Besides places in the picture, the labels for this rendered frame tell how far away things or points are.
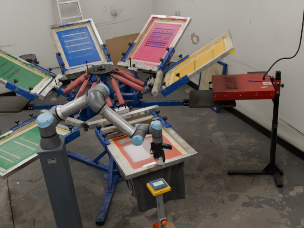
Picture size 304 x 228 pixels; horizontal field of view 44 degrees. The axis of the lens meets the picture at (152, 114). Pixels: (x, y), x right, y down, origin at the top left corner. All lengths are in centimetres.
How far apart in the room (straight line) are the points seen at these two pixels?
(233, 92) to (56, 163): 177
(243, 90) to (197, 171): 123
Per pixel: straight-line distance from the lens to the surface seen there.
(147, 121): 331
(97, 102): 252
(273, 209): 398
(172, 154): 297
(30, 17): 702
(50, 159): 284
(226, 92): 365
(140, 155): 300
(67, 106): 278
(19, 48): 711
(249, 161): 462
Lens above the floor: 256
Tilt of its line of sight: 26 degrees down
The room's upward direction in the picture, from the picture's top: 5 degrees counter-clockwise
